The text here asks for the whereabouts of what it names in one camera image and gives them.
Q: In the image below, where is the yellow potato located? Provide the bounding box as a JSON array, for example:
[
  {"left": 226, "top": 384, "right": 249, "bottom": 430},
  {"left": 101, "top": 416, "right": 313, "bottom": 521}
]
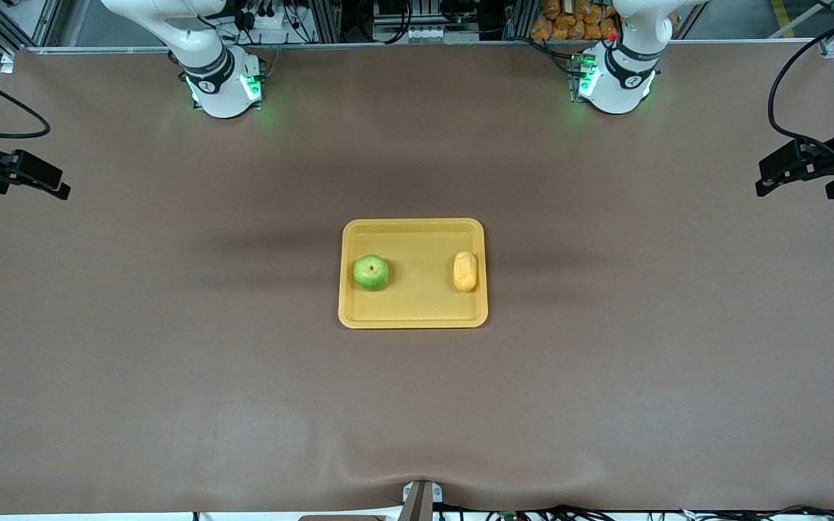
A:
[{"left": 452, "top": 250, "right": 479, "bottom": 293}]

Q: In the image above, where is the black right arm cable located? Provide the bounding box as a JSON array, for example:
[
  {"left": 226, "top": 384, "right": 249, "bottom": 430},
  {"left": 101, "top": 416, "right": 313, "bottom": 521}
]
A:
[{"left": 0, "top": 62, "right": 51, "bottom": 140}]

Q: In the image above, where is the orange packaged goods pile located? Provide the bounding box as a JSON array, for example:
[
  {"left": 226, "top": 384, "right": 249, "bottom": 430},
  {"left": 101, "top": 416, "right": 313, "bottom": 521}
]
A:
[{"left": 531, "top": 0, "right": 681, "bottom": 41}]

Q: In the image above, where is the white power strip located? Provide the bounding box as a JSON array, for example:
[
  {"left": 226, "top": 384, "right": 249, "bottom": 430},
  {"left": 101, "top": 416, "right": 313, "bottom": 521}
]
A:
[{"left": 240, "top": 0, "right": 300, "bottom": 33}]

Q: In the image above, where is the brown table mat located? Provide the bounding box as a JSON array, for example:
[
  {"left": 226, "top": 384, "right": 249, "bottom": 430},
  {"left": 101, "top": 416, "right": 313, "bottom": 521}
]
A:
[{"left": 0, "top": 43, "right": 834, "bottom": 516}]

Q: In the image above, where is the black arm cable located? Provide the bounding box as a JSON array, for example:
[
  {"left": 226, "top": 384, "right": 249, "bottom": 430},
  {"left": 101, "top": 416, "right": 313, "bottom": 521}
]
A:
[
  {"left": 0, "top": 62, "right": 51, "bottom": 140},
  {"left": 767, "top": 2, "right": 834, "bottom": 167}
]

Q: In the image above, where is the black electronics box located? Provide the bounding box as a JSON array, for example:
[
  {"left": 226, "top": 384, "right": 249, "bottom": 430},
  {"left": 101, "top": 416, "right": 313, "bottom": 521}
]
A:
[{"left": 372, "top": 0, "right": 454, "bottom": 26}]

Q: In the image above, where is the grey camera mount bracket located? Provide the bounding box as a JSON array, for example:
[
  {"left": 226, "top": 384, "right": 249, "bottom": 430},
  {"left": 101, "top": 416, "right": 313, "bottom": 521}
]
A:
[{"left": 401, "top": 480, "right": 444, "bottom": 521}]

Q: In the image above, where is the yellow plastic tray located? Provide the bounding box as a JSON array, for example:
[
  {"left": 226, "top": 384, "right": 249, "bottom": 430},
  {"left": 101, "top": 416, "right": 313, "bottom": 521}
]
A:
[{"left": 338, "top": 218, "right": 489, "bottom": 329}]

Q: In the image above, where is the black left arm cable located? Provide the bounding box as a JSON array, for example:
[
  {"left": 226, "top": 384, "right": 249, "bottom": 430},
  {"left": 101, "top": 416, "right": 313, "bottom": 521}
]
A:
[{"left": 767, "top": 2, "right": 834, "bottom": 167}]

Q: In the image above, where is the green apple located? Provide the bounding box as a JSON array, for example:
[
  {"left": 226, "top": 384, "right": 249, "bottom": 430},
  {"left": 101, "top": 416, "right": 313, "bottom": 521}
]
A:
[{"left": 353, "top": 254, "right": 390, "bottom": 292}]

